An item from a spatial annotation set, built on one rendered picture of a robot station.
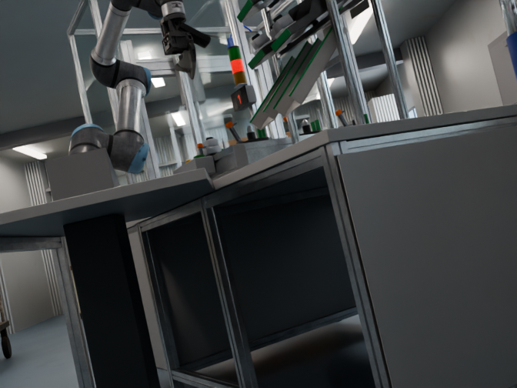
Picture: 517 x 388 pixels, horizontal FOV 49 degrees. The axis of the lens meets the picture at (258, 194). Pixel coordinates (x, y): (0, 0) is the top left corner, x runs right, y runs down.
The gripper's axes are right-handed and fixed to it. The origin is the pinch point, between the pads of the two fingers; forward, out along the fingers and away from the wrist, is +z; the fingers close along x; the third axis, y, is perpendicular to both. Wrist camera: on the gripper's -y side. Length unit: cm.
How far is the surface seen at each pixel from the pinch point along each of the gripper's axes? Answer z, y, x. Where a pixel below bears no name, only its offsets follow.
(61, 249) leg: 45, 41, -63
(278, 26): -0.3, -11.5, 37.5
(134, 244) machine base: 49, 4, -92
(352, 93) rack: 24, -23, 48
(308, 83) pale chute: 18.9, -12.5, 43.4
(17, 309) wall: 90, -12, -826
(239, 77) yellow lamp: -5.2, -30.4, -22.1
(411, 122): 39, -20, 70
